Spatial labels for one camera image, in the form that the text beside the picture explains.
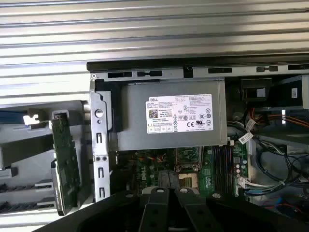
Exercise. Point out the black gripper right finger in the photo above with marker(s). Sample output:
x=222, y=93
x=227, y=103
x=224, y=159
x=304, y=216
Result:
x=193, y=212

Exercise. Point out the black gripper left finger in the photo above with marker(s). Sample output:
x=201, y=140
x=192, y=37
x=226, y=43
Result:
x=154, y=210

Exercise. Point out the black RAM slot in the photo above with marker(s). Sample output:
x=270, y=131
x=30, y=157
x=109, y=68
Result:
x=220, y=169
x=216, y=169
x=225, y=169
x=230, y=169

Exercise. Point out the CPU socket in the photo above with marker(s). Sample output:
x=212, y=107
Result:
x=187, y=180

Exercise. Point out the green motherboard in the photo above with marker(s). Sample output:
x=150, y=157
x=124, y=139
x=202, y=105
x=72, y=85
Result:
x=207, y=174

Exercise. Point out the metal socket cover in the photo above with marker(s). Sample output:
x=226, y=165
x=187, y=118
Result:
x=188, y=166

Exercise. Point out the blue SATA connector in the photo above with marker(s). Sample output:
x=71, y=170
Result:
x=253, y=192

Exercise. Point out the grey power supply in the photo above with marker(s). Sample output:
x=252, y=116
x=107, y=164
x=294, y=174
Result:
x=135, y=116

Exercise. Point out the green graphics card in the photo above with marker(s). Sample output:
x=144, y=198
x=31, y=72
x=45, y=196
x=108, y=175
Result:
x=65, y=157

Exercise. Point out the grey part rack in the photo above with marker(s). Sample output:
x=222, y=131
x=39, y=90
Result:
x=29, y=149

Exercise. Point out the black PC case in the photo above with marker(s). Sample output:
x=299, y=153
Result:
x=169, y=63

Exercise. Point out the metal drive cage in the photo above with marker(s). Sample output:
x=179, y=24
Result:
x=285, y=91

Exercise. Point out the hard disk in blue carrier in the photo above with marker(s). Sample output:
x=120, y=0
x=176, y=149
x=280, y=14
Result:
x=12, y=117

